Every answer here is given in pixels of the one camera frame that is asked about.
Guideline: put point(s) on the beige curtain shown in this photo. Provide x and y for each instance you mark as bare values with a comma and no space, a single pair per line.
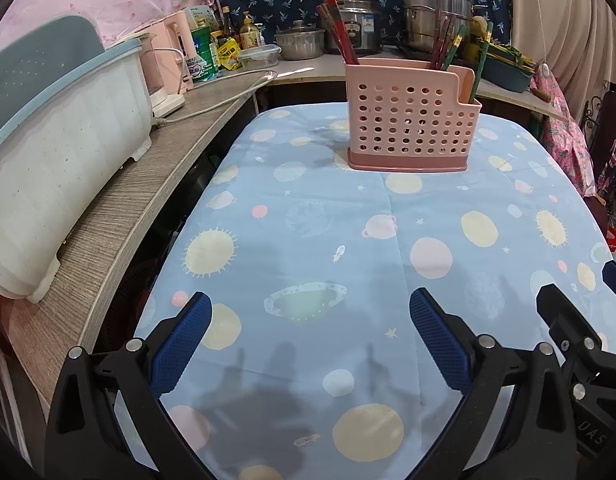
573,10

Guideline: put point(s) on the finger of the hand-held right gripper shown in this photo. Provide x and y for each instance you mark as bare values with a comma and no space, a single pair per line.
553,305
615,280

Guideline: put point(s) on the clear jug with white base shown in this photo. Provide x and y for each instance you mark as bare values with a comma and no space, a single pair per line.
160,85

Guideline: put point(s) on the pink perforated utensil basket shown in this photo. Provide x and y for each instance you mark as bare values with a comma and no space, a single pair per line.
408,115

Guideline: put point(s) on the steel rice cooker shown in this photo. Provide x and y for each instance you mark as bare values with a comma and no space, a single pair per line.
363,25

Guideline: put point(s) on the brown lumpy vegetable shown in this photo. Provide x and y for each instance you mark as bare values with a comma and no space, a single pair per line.
479,25

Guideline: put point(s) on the green tin can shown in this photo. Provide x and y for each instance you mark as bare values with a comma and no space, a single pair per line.
203,57

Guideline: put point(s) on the white carton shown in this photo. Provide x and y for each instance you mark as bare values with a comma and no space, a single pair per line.
200,16

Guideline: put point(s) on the dark sauce bottle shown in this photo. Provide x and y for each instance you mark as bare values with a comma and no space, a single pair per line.
229,22

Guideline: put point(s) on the stacked steel steamer pot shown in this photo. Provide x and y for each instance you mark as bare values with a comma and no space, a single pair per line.
428,5

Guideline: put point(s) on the yellow-green bowl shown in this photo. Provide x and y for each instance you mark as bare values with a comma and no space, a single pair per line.
508,55

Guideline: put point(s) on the small steel pot with lid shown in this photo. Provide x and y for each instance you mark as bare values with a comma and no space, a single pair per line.
300,42

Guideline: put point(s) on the clear food container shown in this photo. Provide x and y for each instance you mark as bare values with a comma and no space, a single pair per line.
259,56

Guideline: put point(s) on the pale kitchen worktop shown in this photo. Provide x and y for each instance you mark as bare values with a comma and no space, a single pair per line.
308,70

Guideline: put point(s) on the blue planet-print tablecloth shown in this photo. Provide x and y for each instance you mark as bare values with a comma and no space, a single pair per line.
313,220

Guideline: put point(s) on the yellow snack packet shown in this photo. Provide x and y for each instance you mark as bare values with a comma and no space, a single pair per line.
229,55

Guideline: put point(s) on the green chopstick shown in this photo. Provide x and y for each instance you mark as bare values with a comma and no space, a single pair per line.
457,42
482,55

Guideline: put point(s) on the grey wooden counter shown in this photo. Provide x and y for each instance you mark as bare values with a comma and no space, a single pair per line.
137,185

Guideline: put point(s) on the pink floral garment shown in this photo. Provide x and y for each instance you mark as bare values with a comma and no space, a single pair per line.
563,135

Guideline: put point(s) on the white dish rack bin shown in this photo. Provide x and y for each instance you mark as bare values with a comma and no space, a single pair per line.
62,160

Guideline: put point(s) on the yellow oil bottle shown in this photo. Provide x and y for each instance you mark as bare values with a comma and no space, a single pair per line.
249,32

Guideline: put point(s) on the red chopstick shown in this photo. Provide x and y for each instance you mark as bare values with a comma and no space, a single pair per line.
333,5

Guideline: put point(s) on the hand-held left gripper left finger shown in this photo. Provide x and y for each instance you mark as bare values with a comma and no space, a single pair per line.
180,345

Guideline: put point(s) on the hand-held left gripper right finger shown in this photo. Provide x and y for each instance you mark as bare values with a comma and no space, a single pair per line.
440,345

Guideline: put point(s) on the blue plastic basin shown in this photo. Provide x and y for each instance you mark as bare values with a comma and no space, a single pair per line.
510,79

